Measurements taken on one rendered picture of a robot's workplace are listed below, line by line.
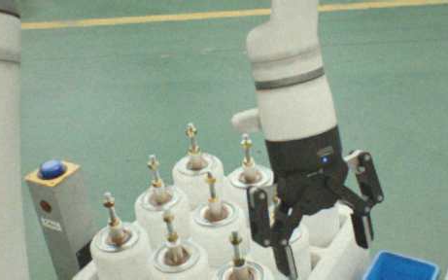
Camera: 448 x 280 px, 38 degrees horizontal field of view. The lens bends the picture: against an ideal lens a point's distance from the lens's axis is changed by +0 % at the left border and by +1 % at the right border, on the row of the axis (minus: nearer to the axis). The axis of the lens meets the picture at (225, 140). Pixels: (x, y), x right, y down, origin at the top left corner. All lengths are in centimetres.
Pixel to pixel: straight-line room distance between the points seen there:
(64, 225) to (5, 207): 76
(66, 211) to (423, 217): 76
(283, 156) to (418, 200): 93
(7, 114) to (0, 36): 5
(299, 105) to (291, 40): 6
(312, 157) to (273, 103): 6
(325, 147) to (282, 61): 9
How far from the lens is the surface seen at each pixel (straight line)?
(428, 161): 168
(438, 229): 146
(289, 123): 62
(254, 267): 98
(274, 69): 61
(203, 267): 101
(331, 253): 111
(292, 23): 61
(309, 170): 66
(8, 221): 44
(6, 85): 44
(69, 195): 119
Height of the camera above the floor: 90
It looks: 30 degrees down
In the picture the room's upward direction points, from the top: 8 degrees counter-clockwise
